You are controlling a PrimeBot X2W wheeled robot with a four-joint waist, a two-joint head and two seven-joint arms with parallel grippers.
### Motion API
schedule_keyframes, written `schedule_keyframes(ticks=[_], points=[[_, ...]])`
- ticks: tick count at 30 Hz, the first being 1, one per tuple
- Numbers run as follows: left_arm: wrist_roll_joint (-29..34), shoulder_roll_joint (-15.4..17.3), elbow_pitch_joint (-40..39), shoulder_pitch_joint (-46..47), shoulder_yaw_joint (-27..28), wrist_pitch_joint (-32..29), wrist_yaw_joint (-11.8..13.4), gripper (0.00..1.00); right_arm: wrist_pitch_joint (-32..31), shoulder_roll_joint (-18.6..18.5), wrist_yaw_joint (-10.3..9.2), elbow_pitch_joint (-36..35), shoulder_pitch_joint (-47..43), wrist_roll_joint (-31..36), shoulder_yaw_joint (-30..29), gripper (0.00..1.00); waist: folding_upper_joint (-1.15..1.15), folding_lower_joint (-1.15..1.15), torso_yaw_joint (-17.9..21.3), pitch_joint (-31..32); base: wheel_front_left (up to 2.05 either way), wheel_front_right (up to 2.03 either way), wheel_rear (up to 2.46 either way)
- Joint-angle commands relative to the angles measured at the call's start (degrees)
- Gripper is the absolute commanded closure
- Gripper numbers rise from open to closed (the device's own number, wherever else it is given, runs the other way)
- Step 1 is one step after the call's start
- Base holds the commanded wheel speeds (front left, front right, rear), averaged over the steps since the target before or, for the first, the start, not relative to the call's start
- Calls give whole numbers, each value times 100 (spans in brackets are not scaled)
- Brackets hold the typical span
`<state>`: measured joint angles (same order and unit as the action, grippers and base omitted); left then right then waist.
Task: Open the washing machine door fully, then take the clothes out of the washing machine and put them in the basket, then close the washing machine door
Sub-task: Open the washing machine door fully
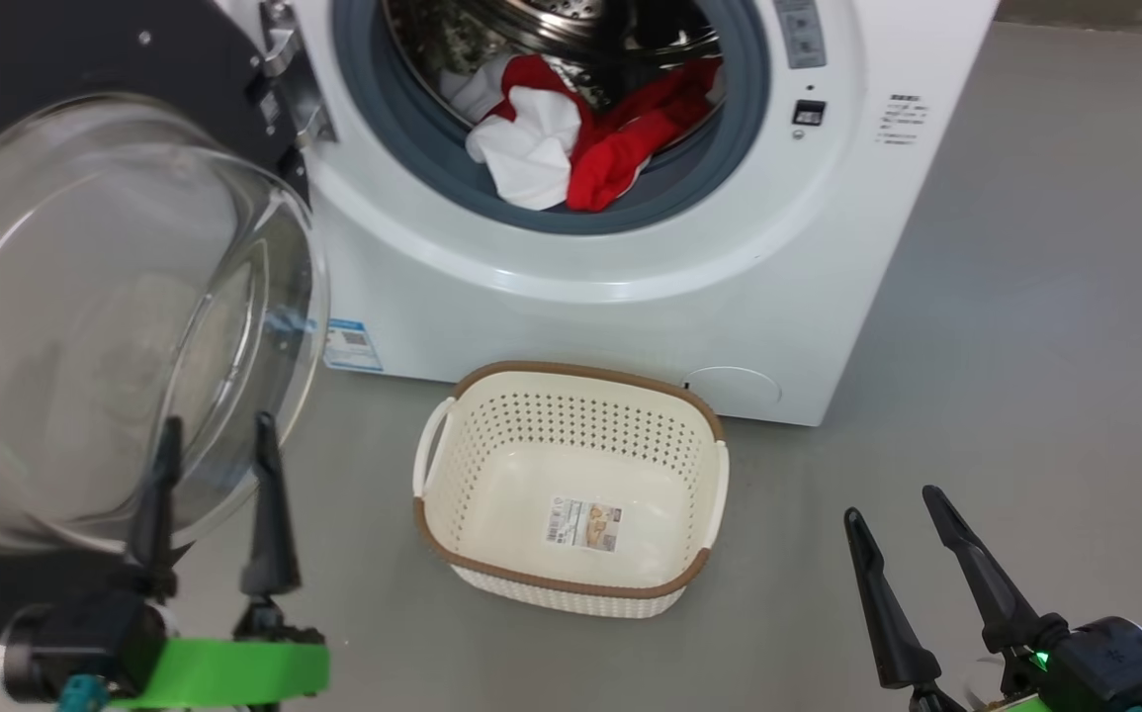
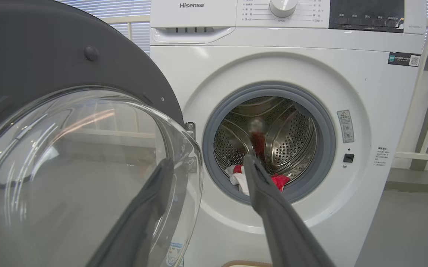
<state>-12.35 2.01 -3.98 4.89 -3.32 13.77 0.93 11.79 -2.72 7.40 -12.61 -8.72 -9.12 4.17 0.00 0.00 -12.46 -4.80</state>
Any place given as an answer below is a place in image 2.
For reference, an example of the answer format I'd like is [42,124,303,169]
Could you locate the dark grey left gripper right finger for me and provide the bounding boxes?
[243,154,336,267]

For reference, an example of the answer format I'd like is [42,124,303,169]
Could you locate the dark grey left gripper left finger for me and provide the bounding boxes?
[86,158,175,267]

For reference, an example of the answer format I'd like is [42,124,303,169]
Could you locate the red and white garment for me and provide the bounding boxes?
[224,164,291,196]

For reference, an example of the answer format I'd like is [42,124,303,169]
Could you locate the black round glass washer door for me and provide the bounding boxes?
[0,0,204,267]

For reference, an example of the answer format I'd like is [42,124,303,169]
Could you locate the cream basket with brown rim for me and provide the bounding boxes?
[221,260,273,267]

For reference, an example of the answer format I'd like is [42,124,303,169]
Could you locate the metal door hinge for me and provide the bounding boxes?
[184,122,196,173]

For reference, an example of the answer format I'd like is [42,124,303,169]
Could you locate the white front-load washing machine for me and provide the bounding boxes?
[149,0,427,267]

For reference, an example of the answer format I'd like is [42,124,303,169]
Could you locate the blue energy label sticker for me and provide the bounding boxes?
[166,242,185,267]

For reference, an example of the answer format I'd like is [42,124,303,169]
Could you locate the perforated stainless steel drum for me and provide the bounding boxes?
[213,96,317,182]

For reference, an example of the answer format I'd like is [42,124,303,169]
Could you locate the grey warning sticker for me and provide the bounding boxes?
[337,110,355,144]

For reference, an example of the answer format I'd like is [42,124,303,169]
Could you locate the small printed text label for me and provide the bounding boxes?
[375,147,388,167]

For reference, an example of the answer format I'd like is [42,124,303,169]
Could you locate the black QR code sticker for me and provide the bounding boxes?
[388,52,421,67]

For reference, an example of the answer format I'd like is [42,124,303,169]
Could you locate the white detergent drawer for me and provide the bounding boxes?
[150,0,236,44]

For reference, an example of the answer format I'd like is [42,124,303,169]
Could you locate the white round control knob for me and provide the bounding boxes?
[269,0,299,18]

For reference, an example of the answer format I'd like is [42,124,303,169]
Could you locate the black control display panel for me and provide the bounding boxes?
[329,0,405,34]

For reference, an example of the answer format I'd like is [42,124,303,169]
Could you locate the white window railing frame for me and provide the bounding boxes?
[56,15,428,173]

